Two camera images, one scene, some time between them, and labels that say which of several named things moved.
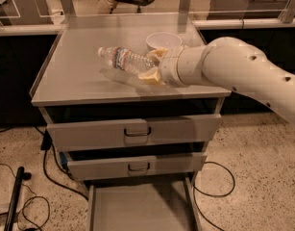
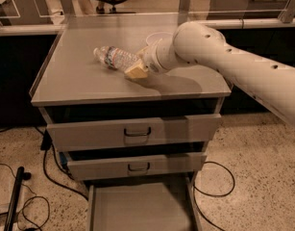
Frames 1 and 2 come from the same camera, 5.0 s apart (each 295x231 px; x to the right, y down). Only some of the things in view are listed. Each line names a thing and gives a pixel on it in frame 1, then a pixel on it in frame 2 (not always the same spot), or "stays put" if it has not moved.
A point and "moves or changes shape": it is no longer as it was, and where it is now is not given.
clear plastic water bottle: x=128 y=60 moves or changes shape
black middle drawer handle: x=142 y=169 stays put
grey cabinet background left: x=20 y=5 stays put
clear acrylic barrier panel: x=146 y=5 stays put
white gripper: x=169 y=66 -> x=151 y=61
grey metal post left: x=66 y=1 stays put
